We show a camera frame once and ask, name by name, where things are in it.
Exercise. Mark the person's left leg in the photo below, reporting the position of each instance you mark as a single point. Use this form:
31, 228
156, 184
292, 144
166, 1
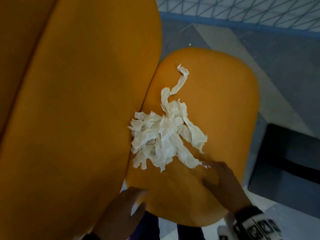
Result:
147, 229

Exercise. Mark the person's right leg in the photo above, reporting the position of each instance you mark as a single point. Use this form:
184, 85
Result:
190, 233

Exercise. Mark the white pedestal table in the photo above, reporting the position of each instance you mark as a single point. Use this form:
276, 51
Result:
287, 147

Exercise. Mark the person's right hand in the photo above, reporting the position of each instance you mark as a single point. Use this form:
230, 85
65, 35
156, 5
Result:
225, 187

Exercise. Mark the person's left hand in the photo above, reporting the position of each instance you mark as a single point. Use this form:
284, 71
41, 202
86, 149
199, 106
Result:
117, 217

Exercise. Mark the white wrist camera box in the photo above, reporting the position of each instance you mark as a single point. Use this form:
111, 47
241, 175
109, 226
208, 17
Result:
225, 233

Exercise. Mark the pile of white paper scraps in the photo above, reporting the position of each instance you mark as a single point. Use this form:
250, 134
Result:
162, 137

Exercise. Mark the orange upholstered chair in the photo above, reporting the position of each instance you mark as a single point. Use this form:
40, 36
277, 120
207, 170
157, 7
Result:
75, 97

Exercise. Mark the person's leg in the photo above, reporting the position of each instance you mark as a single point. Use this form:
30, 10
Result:
190, 233
147, 229

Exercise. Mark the blue mesh fence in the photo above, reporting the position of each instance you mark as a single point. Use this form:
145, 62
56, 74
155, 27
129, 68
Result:
225, 23

